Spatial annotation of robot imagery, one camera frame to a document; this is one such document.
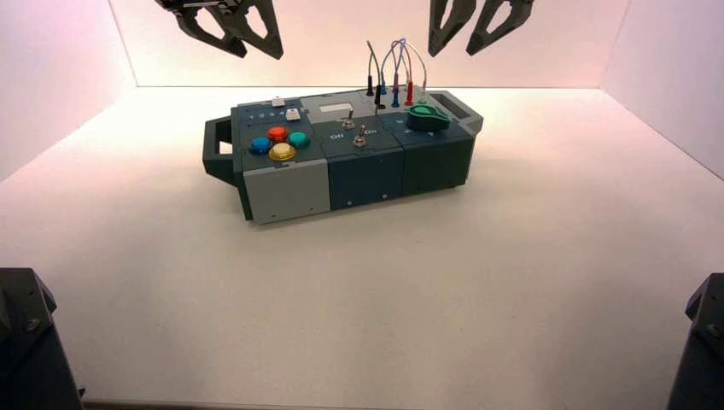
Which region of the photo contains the red plug jumper cable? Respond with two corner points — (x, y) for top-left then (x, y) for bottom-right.
(391, 46), (416, 108)

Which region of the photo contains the green rotary knob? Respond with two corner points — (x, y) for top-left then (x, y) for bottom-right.
(406, 103), (452, 133)

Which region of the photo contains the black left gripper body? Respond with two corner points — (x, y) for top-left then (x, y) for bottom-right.
(155, 0), (251, 16)

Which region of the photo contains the blue plug jumper cable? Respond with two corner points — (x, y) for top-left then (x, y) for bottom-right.
(379, 38), (410, 108)

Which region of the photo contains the yellow round push button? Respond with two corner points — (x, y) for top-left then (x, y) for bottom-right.
(267, 143), (297, 163)

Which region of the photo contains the black plug jumper cable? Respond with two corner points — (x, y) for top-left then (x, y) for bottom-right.
(365, 39), (388, 111)

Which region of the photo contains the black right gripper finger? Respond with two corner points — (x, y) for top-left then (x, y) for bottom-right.
(427, 0), (478, 58)
(465, 0), (536, 57)

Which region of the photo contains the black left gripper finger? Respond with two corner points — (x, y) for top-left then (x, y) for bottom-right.
(227, 0), (284, 62)
(169, 8), (248, 60)

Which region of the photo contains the dark blue grey control box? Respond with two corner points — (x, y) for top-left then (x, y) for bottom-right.
(202, 87), (485, 226)

